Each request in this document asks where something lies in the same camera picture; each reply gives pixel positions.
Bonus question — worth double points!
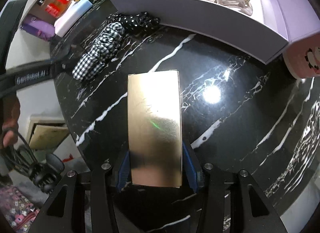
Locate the gold rectangular box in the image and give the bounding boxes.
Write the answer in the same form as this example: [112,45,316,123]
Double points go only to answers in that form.
[127,70,182,187]

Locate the person's left hand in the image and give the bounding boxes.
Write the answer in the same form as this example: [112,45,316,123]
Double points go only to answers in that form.
[1,94,21,147]

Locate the checkered black white scrunchie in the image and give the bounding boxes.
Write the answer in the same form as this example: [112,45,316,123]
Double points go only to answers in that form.
[72,22,125,81]

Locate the red label jar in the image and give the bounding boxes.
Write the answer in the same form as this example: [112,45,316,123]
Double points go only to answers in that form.
[45,0,71,18]

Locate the white blue gradient box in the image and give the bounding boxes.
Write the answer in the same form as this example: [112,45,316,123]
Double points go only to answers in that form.
[54,0,93,37]

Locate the black polka dot scrunchie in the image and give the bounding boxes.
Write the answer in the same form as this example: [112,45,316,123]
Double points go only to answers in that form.
[106,12,161,35]

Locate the pink panda tube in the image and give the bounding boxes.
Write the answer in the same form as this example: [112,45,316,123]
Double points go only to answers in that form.
[283,32,320,79]

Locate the lavender open gift box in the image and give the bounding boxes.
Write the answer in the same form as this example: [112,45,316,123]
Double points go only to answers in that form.
[110,0,319,63]

